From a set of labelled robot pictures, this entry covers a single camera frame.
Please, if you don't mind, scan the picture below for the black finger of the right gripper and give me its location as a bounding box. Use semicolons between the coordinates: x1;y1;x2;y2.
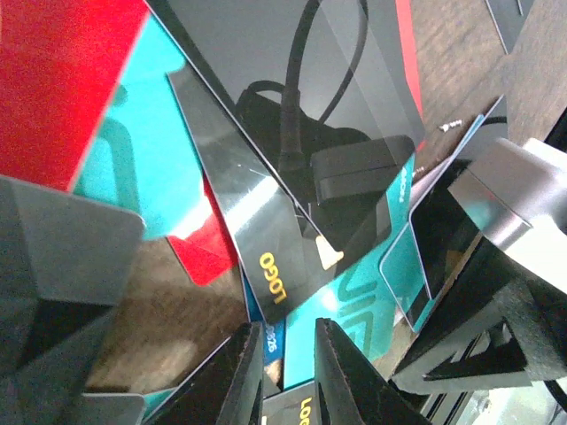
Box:
392;240;566;394

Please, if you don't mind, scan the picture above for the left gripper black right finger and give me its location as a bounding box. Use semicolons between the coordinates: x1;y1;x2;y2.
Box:
315;318;429;425

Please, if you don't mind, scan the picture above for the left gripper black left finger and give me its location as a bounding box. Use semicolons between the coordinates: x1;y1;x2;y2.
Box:
147;322;263;425

